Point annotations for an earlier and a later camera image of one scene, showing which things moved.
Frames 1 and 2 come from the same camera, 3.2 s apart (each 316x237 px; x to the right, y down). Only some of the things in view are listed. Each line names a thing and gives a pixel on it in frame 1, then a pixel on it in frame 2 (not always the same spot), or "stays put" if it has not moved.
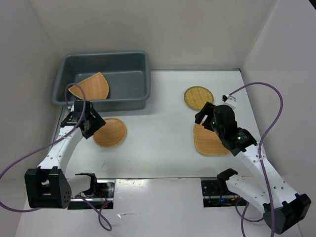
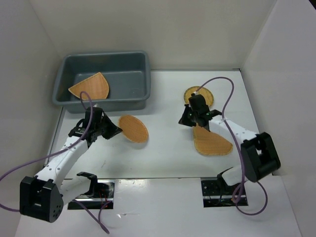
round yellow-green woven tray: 196,97 stays put
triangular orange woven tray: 95,88 stays put
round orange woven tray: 111,134 -> 133,128
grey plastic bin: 128,74 stays put
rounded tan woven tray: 207,141 stays put
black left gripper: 98,122 -> 114,130
